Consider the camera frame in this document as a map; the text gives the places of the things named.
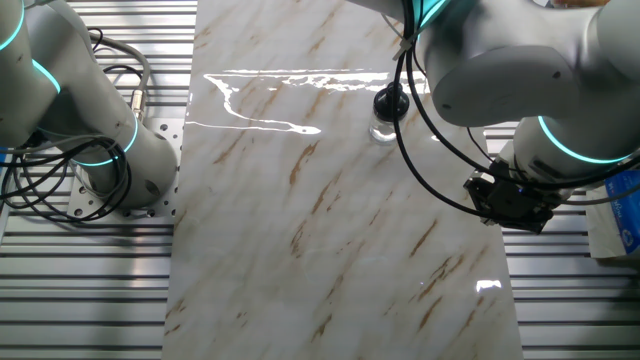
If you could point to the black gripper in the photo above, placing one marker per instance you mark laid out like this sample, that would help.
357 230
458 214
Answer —
515 202

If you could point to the black knobbed jar lid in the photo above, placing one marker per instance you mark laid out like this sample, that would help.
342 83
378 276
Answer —
384 102

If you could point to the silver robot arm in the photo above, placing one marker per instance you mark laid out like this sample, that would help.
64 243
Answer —
500 85

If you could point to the blue tissue pack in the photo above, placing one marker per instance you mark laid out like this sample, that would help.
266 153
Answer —
625 215

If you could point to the white marble pattern board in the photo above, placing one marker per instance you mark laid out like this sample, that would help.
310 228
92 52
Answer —
300 250

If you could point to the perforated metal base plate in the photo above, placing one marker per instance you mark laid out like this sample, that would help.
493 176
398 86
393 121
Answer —
165 130

